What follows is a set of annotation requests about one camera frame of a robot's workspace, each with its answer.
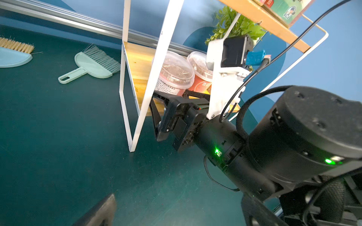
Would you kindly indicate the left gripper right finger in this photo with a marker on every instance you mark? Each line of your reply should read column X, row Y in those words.
column 256, row 214

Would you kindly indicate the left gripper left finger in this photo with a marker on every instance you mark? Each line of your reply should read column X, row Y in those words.
column 101, row 214

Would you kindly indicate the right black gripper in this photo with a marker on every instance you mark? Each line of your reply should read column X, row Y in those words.
column 182, row 117

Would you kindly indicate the clear soil cup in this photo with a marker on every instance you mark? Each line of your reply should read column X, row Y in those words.
column 176, row 75
column 203, row 76

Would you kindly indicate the strawberry label seed jar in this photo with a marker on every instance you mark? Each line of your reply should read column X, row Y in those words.
column 286, row 11

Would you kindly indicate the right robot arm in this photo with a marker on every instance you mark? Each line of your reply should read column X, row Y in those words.
column 295, row 152

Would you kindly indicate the yellow wooden two-tier shelf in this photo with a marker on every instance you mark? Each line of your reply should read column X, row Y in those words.
column 152, row 65

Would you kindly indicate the pink pot with flowers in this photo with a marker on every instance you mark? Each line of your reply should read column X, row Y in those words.
column 243, row 26

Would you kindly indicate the blue dustpan brush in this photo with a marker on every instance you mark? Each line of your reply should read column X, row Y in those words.
column 15, row 53

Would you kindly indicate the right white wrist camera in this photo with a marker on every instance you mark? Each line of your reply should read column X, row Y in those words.
column 230, row 59

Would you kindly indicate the aluminium back frame bar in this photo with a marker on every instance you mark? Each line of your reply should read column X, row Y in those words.
column 48, row 12

